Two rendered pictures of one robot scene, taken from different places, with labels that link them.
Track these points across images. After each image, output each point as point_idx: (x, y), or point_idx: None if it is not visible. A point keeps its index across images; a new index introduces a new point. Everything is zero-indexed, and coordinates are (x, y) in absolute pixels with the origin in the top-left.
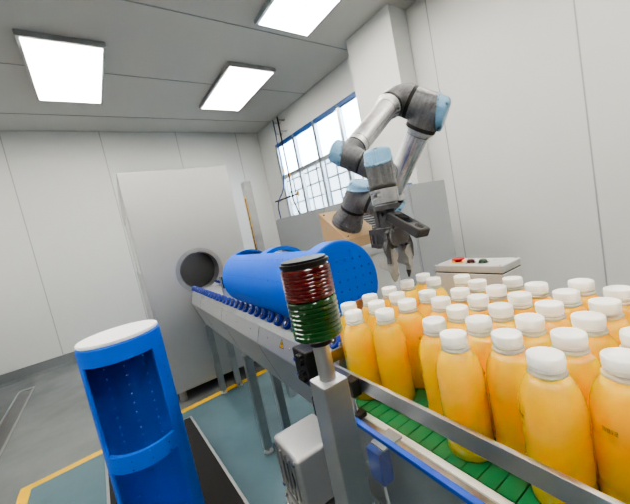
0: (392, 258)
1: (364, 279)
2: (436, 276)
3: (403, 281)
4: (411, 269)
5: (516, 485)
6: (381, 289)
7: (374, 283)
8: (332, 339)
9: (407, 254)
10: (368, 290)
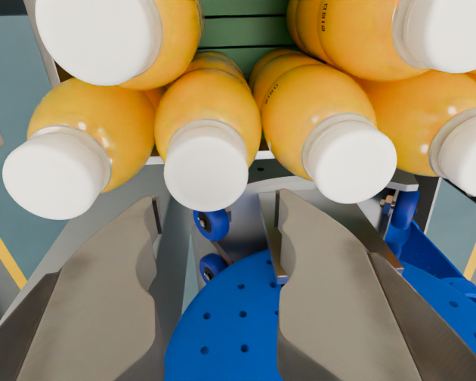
0: (368, 289)
1: (241, 370)
2: (43, 33)
3: (227, 180)
4: (143, 202)
5: None
6: (381, 188)
7: (191, 343)
8: (415, 213)
9: (130, 296)
10: (229, 323)
